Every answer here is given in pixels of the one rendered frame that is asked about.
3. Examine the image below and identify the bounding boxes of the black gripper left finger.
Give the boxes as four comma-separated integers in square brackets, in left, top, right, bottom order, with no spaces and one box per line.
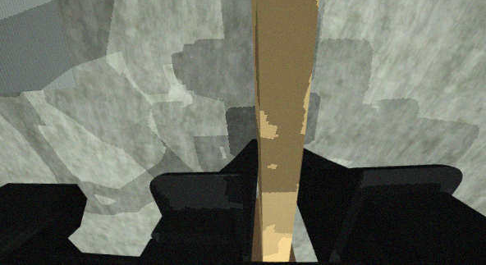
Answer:
[149,139,259,262]

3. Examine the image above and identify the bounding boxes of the long wooden rail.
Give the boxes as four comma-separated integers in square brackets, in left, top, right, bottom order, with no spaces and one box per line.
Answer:
[251,0,319,262]

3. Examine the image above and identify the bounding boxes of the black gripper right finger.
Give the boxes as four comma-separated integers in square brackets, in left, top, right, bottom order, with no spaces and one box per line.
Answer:
[296,148,463,263]

